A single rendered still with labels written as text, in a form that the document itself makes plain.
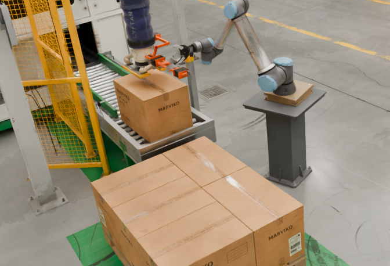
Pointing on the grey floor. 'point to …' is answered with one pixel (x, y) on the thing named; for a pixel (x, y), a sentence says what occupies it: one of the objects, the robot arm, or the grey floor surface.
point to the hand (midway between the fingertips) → (174, 55)
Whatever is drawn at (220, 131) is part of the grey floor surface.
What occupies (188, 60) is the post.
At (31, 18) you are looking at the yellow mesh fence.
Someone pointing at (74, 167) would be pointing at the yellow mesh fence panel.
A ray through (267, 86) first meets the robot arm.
